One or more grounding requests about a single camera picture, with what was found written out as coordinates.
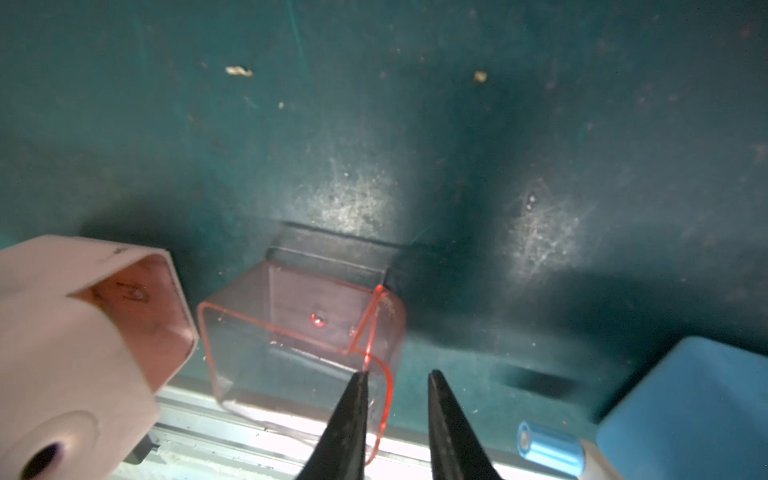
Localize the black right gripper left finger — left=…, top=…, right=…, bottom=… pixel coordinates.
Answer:
left=296, top=372, right=368, bottom=480

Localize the pink sharpener front row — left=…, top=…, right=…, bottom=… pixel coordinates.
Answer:
left=1, top=235, right=199, bottom=479

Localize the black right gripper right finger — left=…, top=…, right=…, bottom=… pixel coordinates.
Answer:
left=428, top=370, right=501, bottom=480

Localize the blue sharpener front row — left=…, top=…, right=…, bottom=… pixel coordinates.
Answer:
left=517, top=335, right=768, bottom=480

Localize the red tray front row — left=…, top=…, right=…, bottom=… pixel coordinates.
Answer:
left=197, top=260, right=406, bottom=461

